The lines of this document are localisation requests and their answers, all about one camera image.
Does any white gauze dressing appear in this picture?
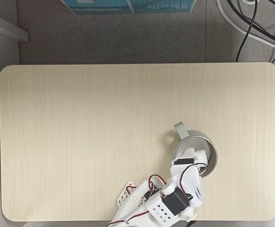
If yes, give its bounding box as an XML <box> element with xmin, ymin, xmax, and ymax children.
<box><xmin>176</xmin><ymin>147</ymin><xmax>197</xmax><ymax>160</ymax></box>

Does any grey-green steel mug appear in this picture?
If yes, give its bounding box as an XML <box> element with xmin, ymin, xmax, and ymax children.
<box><xmin>171</xmin><ymin>121</ymin><xmax>219</xmax><ymax>179</ymax></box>

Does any blue printed cardboard box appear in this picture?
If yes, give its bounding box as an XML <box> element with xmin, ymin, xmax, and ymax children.
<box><xmin>61</xmin><ymin>0</ymin><xmax>198</xmax><ymax>15</ymax></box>

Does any white board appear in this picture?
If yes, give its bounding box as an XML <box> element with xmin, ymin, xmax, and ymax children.
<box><xmin>0</xmin><ymin>9</ymin><xmax>30</xmax><ymax>43</ymax></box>

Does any black floor cable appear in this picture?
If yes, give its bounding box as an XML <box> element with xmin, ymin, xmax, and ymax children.
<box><xmin>235</xmin><ymin>0</ymin><xmax>258</xmax><ymax>62</ymax></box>
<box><xmin>226</xmin><ymin>0</ymin><xmax>275</xmax><ymax>45</ymax></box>

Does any white floor cable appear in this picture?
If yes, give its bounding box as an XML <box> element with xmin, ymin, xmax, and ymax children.
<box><xmin>215</xmin><ymin>0</ymin><xmax>275</xmax><ymax>63</ymax></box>

